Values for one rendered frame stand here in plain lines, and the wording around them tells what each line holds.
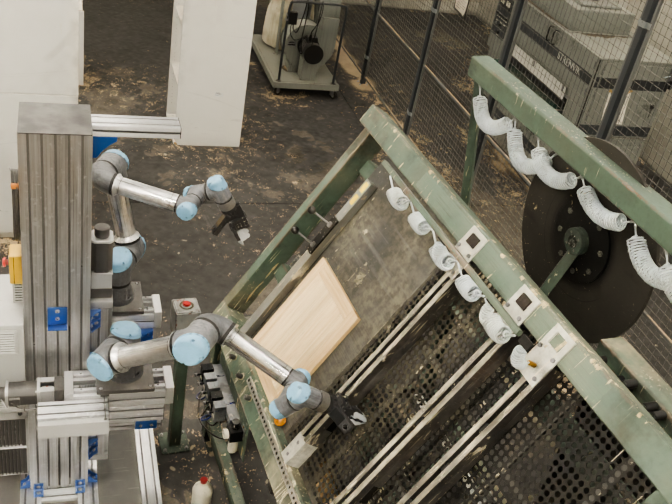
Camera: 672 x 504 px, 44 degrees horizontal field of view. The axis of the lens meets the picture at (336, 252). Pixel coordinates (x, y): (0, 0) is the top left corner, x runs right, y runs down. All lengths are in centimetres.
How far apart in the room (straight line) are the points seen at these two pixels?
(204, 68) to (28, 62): 207
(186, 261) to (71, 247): 274
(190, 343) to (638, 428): 148
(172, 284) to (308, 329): 227
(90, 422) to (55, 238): 73
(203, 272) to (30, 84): 165
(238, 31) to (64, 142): 422
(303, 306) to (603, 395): 159
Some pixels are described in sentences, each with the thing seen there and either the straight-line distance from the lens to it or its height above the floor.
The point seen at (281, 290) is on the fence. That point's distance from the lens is 381.
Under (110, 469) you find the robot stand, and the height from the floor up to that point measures 21.
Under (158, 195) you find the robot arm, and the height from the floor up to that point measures 162.
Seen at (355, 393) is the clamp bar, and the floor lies 126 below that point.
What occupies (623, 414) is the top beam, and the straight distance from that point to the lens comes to 247.
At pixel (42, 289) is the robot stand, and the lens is 339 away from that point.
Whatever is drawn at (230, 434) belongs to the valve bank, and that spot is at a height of 74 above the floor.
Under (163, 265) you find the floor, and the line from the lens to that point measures 590.
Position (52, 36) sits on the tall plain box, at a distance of 546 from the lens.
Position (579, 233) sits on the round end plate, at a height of 190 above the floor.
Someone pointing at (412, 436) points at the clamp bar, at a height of 138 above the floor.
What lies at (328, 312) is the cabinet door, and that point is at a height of 128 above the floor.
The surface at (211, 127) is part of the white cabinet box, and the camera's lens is 744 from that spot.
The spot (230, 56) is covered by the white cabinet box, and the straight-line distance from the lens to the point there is 720.
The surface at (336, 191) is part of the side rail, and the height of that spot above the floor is 154.
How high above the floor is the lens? 340
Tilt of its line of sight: 33 degrees down
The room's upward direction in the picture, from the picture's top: 12 degrees clockwise
